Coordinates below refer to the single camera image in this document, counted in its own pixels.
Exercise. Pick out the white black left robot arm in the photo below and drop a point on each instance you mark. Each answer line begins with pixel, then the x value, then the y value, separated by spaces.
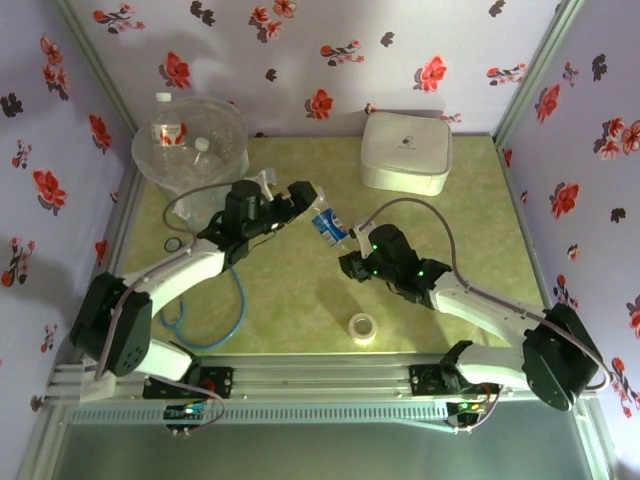
pixel 185 272

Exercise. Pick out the white paper tag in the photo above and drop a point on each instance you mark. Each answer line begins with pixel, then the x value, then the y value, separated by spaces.
pixel 97 391

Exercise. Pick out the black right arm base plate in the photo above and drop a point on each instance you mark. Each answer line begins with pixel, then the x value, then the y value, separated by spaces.
pixel 422 380

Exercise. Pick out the blue tube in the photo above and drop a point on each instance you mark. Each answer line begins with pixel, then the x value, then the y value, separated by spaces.
pixel 244 304

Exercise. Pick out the right circuit board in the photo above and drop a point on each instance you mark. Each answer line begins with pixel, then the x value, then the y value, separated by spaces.
pixel 465 407

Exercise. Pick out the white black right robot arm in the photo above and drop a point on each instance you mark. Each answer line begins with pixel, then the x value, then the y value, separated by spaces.
pixel 480 310

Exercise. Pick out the white tape roll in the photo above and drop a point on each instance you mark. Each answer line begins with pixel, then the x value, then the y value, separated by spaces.
pixel 362 342

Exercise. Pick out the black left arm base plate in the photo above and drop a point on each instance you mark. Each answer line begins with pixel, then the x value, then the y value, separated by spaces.
pixel 222 382

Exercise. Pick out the aluminium frame post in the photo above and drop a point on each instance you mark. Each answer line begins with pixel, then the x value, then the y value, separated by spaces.
pixel 95 65
pixel 537 70

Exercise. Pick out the left circuit board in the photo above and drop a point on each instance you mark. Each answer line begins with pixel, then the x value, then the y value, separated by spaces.
pixel 187 411

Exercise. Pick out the blue label white cap bottle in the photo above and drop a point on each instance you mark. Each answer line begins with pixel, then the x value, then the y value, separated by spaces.
pixel 327 223

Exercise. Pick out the aluminium rail frame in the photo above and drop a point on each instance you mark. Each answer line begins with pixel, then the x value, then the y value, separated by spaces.
pixel 320 380

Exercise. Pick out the white zippered case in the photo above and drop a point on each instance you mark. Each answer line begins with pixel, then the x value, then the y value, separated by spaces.
pixel 405 145

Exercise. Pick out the clear white cap bottle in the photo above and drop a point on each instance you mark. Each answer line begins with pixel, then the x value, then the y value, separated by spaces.
pixel 201 144

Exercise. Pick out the circuit board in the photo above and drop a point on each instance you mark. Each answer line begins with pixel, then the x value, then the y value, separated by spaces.
pixel 187 411
pixel 465 407

